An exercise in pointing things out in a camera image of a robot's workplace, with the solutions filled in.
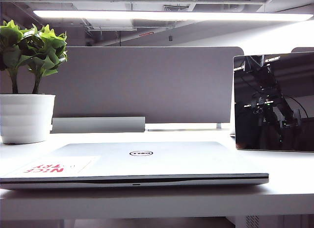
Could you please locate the silver Dell laptop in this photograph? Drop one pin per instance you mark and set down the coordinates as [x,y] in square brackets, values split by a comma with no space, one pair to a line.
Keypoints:
[159,164]

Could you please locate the white sticker red letters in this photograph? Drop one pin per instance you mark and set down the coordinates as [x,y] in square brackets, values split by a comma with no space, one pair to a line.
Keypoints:
[73,164]

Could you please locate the white cabinet with vent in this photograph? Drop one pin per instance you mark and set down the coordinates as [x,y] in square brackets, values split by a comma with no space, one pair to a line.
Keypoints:
[269,221]

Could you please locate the frameless reflective mirror panel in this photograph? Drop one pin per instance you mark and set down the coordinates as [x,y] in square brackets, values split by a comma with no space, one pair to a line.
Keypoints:
[274,115]

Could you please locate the green artificial leafy plant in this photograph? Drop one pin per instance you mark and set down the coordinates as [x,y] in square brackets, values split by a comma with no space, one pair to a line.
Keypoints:
[36,49]

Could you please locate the red ceiling sign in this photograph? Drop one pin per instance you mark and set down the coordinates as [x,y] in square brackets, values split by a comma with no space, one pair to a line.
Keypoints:
[146,34]

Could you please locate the long ceiling light bar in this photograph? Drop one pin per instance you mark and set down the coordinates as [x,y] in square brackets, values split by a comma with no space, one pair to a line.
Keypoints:
[171,15]

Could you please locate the grey rounded divider panel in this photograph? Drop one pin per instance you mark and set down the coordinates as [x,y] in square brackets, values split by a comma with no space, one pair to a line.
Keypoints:
[303,50]

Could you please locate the grey desk divider panel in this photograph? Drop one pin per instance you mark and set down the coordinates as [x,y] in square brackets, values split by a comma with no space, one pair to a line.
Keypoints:
[147,85]

